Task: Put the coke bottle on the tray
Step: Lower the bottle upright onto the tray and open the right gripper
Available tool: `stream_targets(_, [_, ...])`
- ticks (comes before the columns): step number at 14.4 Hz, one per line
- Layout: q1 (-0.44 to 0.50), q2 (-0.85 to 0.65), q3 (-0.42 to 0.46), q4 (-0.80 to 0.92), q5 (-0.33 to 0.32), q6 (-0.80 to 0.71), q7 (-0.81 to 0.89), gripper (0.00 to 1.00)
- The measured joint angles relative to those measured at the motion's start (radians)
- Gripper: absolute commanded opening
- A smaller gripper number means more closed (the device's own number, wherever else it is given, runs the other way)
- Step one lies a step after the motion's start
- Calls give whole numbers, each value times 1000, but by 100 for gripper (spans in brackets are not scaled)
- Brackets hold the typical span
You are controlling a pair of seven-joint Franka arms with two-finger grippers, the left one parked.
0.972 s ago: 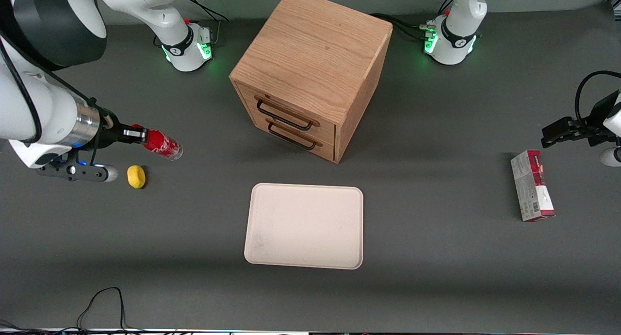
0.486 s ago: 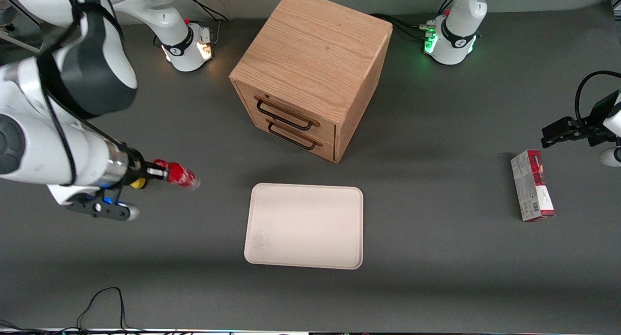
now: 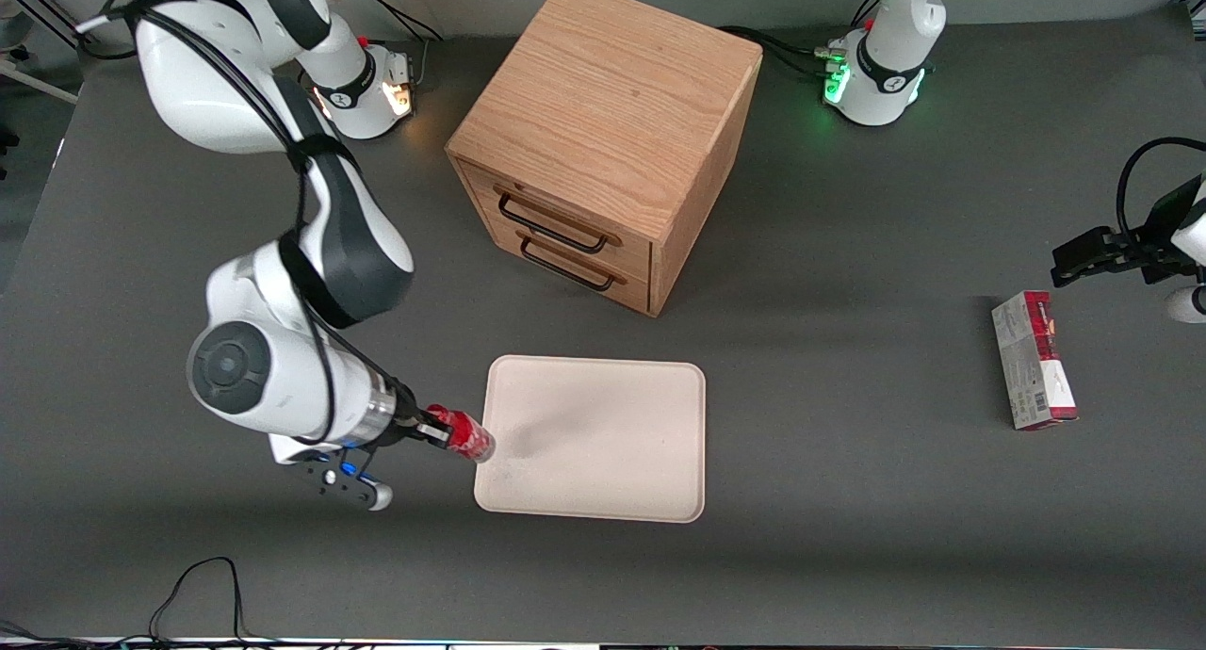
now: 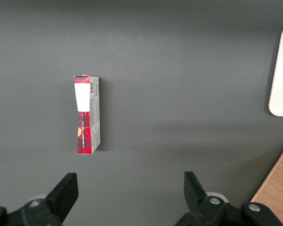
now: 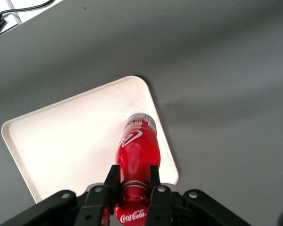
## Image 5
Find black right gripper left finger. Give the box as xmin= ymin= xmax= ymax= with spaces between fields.
xmin=75 ymin=164 xmax=121 ymax=226

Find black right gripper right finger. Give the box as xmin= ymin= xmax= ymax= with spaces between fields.
xmin=144 ymin=164 xmax=175 ymax=226

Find red coke bottle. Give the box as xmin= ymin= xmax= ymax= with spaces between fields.
xmin=101 ymin=113 xmax=161 ymax=226

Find cream plastic tray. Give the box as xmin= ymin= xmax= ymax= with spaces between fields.
xmin=0 ymin=75 xmax=180 ymax=204

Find black cable on white surface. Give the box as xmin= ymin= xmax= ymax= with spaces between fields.
xmin=0 ymin=0 xmax=54 ymax=17

